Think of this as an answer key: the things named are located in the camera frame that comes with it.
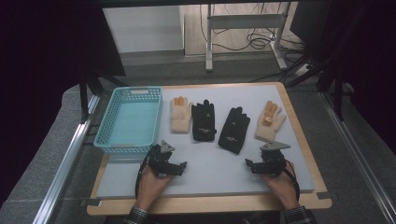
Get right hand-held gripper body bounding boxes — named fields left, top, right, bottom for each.
left=260, top=141, right=292, bottom=178

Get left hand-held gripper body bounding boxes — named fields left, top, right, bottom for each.
left=147, top=139, right=176, bottom=179

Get black glove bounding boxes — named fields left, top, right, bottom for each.
left=218, top=106, right=251, bottom=155
left=191, top=99, right=218, bottom=143

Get cream knitted glove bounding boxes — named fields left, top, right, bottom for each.
left=254, top=100, right=288, bottom=144
left=169, top=96, right=193, bottom=134

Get teal plastic basket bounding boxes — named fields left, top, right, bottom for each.
left=93, top=86, right=163, bottom=156

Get person's left hand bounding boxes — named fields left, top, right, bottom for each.
left=135, top=169, right=173, bottom=211

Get person's right hand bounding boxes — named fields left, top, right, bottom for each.
left=261, top=161, right=301, bottom=210

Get white power strip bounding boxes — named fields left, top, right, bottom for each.
left=293, top=63, right=311, bottom=77

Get black metal stand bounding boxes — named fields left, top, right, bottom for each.
left=285, top=0, right=354, bottom=122
left=78, top=70, right=127, bottom=123

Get white cabinet panel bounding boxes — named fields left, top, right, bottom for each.
left=102, top=5, right=185, bottom=54

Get dark curtain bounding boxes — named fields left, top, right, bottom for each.
left=0, top=0, right=126, bottom=206
left=323, top=0, right=396, bottom=155

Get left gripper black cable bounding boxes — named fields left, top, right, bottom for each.
left=134, top=145, right=158, bottom=201

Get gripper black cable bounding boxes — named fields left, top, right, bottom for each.
left=283, top=159, right=302, bottom=202
left=134, top=145, right=158, bottom=201

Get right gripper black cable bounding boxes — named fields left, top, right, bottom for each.
left=283, top=159, right=302, bottom=202

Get aluminium rail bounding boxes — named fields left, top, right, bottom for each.
left=32, top=94, right=101, bottom=224
left=318, top=91, right=396, bottom=223

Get black floor cables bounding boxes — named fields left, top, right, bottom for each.
left=199, top=2, right=307, bottom=54

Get white metal desk frame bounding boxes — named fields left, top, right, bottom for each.
left=205, top=3, right=290, bottom=73

